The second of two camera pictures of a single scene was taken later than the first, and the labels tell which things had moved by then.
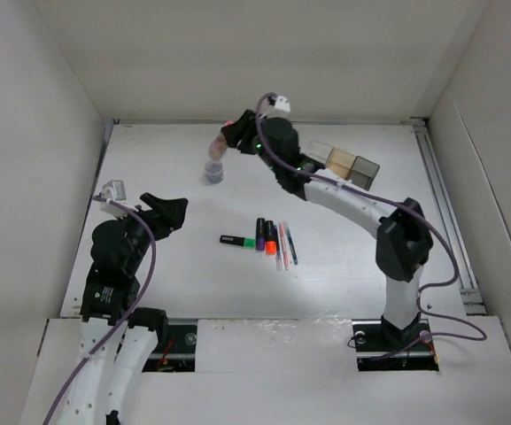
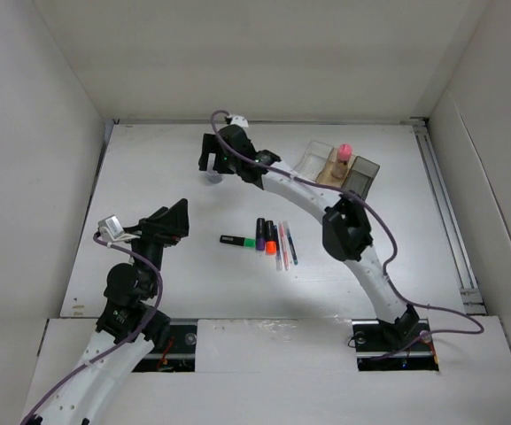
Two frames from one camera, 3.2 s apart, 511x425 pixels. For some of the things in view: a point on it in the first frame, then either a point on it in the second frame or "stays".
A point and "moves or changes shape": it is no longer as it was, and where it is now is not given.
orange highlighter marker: (271, 244) stays
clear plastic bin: (319, 151) stays
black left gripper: (165, 214) → (166, 226)
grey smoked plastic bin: (362, 173) stays
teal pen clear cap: (291, 243) stays
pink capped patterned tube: (219, 145) moves or changes shape
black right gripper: (235, 133) → (210, 144)
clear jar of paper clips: (214, 172) stays
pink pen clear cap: (284, 246) stays
